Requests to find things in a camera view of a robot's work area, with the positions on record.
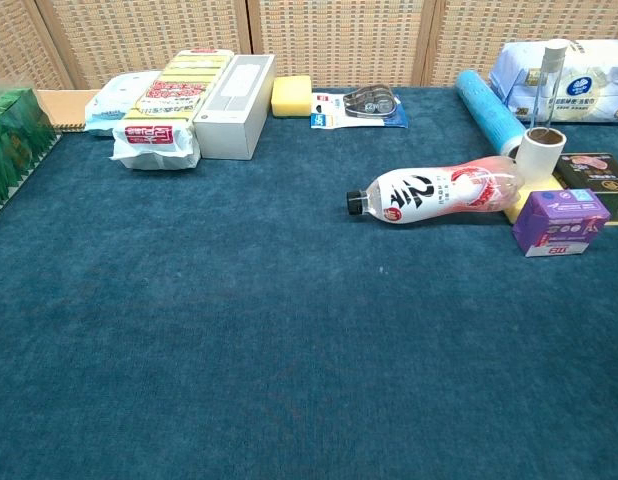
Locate clear glass tube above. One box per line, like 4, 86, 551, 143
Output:
531, 38, 570, 132

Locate dark blue table cloth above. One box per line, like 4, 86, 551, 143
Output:
0, 87, 618, 480

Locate plastic drink bottle pink label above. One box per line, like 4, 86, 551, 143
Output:
345, 155, 526, 225

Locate correction tape blister pack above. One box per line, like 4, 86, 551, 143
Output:
310, 84, 410, 130

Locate thick yellow sponge block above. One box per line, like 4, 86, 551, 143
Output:
270, 74, 314, 119

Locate long white power strip box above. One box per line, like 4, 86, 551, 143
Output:
193, 53, 277, 162

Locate yellow scouring sponge multipack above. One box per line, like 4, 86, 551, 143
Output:
110, 48, 235, 172

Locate woven wicker folding screen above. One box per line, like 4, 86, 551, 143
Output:
0, 0, 618, 91

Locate light blue film roll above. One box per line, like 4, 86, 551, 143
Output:
455, 69, 525, 160

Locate small pale blue wipes pack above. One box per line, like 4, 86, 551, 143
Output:
83, 70, 163, 137

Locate white paper roll cardboard core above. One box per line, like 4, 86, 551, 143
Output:
514, 127, 568, 187

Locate flat yellow sponge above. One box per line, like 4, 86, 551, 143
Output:
503, 172, 565, 225

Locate small purple carton box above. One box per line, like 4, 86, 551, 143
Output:
512, 188, 612, 258

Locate brown spiral notebook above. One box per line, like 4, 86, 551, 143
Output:
35, 88, 103, 133

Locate dark luncheon meat can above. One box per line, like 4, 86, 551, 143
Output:
553, 152, 618, 227

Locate clear box green tea sachets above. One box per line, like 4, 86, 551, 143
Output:
0, 87, 61, 224

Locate large white wet wipes pack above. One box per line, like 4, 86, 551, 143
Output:
488, 39, 618, 125

